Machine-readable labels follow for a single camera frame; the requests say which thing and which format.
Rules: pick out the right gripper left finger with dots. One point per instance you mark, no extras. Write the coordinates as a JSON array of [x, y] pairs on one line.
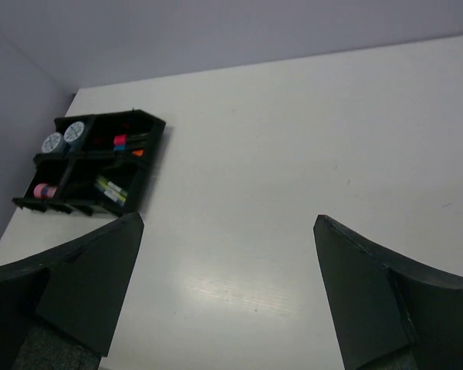
[[59, 308]]

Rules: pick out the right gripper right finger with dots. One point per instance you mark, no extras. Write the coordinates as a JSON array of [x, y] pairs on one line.
[[388, 311]]

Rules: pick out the pink capped small bottle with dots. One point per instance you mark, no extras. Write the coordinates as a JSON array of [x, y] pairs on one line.
[[44, 191]]

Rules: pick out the yellow slim pen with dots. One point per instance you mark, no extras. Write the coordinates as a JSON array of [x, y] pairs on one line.
[[107, 183]]

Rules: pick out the blue patterned round tin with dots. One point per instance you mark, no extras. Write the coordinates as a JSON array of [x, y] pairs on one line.
[[54, 143]]

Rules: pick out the pink highlighter marker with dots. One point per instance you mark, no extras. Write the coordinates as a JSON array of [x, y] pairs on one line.
[[122, 140]]

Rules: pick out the black compartment organizer tray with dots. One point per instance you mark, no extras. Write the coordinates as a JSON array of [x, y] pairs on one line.
[[74, 171]]

